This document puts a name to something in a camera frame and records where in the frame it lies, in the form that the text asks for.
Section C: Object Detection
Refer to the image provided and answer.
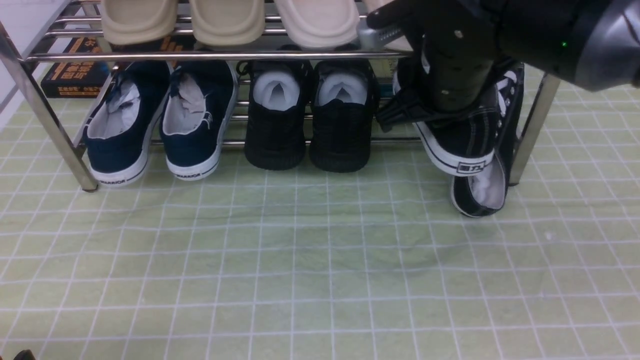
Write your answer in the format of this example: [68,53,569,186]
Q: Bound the blue and tan book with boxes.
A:
[369,58,398,99]

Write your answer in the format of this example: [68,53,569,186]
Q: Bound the green checkered floor mat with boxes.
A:
[0,84,640,360]

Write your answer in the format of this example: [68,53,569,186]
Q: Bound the navy sneaker far left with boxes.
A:
[82,60,173,187]

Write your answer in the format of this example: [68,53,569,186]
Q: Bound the dark object bottom corner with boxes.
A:
[13,349,36,360]

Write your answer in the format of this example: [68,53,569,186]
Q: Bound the black mesh shoe right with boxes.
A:
[309,57,380,173]

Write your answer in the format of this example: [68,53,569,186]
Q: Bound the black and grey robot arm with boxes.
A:
[357,0,640,132]

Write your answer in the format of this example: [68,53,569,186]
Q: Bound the cream slipper far right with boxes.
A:
[356,18,413,53]

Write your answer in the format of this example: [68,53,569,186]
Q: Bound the black book orange text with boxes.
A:
[39,35,195,99]

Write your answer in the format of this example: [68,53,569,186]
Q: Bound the beige slipper far left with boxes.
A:
[101,0,179,46]

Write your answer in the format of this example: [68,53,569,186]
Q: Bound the navy sneaker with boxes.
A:
[82,60,173,187]
[159,60,239,182]

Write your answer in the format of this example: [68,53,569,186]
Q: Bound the black mesh shoe left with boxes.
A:
[236,58,313,171]

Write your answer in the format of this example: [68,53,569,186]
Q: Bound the cream slipper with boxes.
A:
[356,18,413,53]
[274,0,360,49]

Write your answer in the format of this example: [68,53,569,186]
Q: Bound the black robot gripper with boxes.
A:
[367,0,499,133]

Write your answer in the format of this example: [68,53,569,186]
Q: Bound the beige slipper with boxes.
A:
[101,0,179,46]
[189,0,266,46]

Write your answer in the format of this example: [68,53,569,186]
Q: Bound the black canvas sneaker white laces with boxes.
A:
[392,57,502,178]

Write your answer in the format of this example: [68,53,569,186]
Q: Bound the black mesh shoe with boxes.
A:
[236,58,313,171]
[309,57,380,173]

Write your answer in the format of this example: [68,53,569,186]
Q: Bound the black canvas sneaker white sole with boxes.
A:
[450,62,525,218]

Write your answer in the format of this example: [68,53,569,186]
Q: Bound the silver metal shoe rack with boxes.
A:
[1,0,561,193]

